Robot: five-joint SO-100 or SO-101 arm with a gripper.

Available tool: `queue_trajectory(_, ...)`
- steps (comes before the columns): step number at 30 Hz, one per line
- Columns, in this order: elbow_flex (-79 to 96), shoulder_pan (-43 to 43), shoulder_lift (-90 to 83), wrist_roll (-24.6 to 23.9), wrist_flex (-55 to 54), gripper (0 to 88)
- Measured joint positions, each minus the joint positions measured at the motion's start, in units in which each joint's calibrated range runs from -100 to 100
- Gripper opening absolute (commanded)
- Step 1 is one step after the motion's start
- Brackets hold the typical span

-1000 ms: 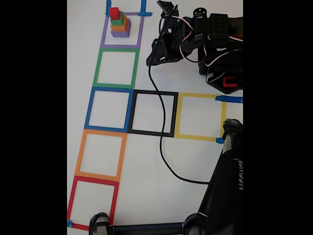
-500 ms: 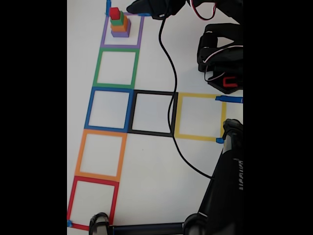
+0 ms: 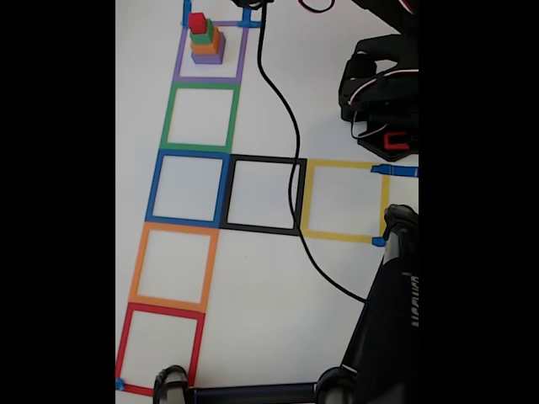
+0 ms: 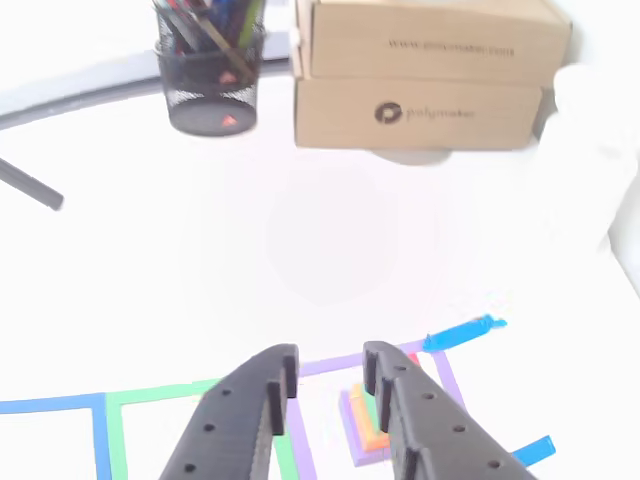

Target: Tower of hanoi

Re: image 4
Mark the orange block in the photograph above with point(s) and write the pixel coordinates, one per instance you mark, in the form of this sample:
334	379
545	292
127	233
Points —
367	425

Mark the green block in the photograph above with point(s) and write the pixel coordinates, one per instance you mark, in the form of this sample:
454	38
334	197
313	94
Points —
372	405

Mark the purple block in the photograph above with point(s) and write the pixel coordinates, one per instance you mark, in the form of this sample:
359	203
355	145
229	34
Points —
352	440

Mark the small red cube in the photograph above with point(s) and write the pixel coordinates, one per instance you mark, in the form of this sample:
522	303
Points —
413	358

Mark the blue tape strip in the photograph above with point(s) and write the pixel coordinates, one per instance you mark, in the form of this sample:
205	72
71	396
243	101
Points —
535	450
460	335

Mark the black mesh pen holder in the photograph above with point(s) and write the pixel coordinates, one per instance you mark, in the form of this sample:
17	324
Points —
210	75

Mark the green square frame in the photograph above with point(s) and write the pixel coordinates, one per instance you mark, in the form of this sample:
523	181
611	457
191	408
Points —
150	392

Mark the purple square frame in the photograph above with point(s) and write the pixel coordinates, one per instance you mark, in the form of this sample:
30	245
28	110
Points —
330	364

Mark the blue square frame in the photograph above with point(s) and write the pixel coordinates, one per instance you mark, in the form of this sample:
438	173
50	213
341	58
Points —
75	402

